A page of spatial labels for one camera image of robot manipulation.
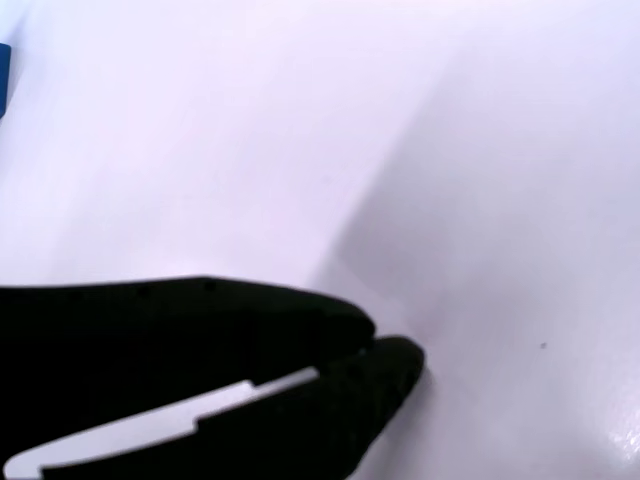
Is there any blue cube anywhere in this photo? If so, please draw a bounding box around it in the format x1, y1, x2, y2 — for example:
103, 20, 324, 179
0, 43, 13, 120

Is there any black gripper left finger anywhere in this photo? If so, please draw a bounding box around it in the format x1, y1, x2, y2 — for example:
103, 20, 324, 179
0, 275, 378, 464

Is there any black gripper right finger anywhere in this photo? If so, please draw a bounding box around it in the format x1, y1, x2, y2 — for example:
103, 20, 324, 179
40, 335, 427, 480

